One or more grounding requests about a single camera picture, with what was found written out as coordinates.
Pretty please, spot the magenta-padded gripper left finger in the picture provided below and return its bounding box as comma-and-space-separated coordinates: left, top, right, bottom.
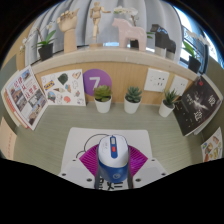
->
58, 143, 101, 190

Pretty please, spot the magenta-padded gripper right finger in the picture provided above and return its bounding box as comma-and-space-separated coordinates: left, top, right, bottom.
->
126, 143, 168, 189

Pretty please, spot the blue and white computer mouse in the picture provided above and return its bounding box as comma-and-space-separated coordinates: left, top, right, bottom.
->
96, 134, 130, 183

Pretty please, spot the white mouse pad with drawing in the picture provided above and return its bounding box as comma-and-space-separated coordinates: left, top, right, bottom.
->
60, 127, 154, 191

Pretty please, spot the small grass plant white pot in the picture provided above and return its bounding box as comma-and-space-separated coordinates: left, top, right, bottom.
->
158, 88, 181, 119

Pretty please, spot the colourful sticker card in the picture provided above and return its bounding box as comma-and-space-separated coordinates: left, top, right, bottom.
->
200, 126, 224, 163

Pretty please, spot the small succulent in white pot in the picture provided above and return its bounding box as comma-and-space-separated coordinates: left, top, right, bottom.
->
92, 84, 113, 114
123, 86, 143, 115

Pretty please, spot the white book behind black book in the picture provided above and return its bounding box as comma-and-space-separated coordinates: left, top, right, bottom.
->
185, 113, 224, 138

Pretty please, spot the black cover book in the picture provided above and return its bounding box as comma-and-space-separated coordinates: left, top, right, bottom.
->
173, 76, 223, 137

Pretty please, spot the white sticker sheet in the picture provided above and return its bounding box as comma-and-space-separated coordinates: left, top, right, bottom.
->
40, 68, 87, 107

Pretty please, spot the red-spined photo cover book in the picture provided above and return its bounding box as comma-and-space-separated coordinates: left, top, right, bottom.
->
0, 64, 49, 131

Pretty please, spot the purple round number sticker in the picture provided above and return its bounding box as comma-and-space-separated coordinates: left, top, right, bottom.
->
82, 68, 113, 97

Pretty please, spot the white orchid in black pot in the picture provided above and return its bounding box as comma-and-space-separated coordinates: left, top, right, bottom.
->
19, 21, 58, 62
181, 29, 209, 74
113, 5, 154, 49

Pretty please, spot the wooden desk back shelf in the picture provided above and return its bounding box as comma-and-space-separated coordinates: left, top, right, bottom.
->
31, 46, 204, 106

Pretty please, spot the black horse figurine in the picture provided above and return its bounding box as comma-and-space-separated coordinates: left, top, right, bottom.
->
149, 23, 177, 58

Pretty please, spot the wooden hand model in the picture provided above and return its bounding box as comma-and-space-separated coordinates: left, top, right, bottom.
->
56, 8, 80, 54

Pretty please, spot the pink horse figurine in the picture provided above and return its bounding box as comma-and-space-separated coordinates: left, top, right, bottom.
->
111, 17, 148, 52

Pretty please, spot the dark framed window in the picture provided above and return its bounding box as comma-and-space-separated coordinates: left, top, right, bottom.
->
173, 6, 224, 68

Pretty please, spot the wooden artist mannequin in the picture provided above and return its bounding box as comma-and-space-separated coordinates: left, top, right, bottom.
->
89, 1, 112, 45

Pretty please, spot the grey curtain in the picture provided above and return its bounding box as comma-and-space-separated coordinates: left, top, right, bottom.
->
24, 0, 188, 66

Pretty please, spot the white wall socket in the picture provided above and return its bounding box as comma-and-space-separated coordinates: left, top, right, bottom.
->
143, 67, 171, 94
169, 74, 190, 97

